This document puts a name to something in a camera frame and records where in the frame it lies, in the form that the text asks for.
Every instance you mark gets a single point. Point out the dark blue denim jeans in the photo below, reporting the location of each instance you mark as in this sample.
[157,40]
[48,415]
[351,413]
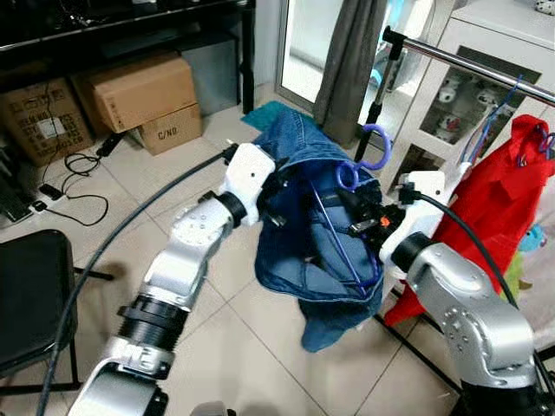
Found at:
[295,251]

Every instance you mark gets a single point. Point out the glass balcony door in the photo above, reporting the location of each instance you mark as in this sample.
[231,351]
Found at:
[303,43]

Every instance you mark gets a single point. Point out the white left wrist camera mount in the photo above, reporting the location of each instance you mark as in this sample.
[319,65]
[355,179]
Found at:
[247,178]

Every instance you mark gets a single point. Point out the black power adapter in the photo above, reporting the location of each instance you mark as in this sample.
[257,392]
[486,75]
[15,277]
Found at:
[108,145]

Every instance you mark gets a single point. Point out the white glass-door cabinet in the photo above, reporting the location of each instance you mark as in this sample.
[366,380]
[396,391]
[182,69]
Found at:
[503,35]

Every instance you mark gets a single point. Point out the grey robot leg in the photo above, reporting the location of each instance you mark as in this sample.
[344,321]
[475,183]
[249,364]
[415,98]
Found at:
[212,409]

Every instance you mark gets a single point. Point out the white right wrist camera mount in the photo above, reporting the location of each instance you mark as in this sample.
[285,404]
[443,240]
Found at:
[429,186]

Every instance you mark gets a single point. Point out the purple plastic hanger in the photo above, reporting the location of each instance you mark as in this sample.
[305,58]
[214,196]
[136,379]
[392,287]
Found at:
[386,145]
[546,143]

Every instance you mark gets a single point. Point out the black desk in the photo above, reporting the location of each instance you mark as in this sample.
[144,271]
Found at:
[104,26]

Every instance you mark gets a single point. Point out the grey flat panel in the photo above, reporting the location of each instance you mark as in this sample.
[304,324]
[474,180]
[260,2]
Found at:
[208,78]

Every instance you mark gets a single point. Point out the blue plastic hanger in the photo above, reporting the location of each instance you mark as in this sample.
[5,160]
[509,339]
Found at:
[490,124]

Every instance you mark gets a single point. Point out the blue plush toy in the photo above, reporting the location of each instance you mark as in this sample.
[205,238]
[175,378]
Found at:
[533,236]

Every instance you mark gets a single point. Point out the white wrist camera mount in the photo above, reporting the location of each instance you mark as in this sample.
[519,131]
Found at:
[247,178]
[429,186]

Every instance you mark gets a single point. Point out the small cardboard box printed C/NO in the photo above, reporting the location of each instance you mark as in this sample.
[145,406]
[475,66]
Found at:
[169,132]

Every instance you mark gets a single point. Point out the large plain cardboard box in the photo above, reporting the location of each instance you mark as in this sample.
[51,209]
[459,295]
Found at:
[139,91]

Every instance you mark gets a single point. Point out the black chair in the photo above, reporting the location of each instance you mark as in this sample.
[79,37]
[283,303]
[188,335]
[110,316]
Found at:
[30,295]

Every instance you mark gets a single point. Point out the spotted plush toy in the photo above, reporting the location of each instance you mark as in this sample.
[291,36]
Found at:
[545,7]

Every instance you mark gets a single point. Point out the cardboard box with white label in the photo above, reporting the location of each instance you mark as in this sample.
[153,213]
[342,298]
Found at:
[26,113]

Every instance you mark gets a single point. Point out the teal floor mat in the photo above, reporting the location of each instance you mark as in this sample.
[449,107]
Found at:
[270,114]

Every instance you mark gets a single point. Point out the grey curtain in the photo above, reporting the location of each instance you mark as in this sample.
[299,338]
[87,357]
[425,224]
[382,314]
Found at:
[347,61]

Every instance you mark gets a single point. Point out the red shirt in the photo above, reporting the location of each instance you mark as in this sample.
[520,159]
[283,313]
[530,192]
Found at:
[486,199]

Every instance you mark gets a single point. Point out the silver clothes rack rail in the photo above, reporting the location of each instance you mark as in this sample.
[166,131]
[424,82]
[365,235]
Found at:
[486,71]

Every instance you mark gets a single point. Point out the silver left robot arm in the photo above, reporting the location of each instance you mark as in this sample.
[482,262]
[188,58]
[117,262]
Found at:
[186,260]

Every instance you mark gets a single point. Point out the black power strip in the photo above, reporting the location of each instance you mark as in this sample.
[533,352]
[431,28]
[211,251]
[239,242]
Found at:
[13,204]

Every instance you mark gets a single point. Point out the black clothes rack frame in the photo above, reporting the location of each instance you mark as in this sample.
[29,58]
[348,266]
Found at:
[379,91]

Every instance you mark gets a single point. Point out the green plush toy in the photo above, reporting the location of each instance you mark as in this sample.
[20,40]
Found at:
[516,277]

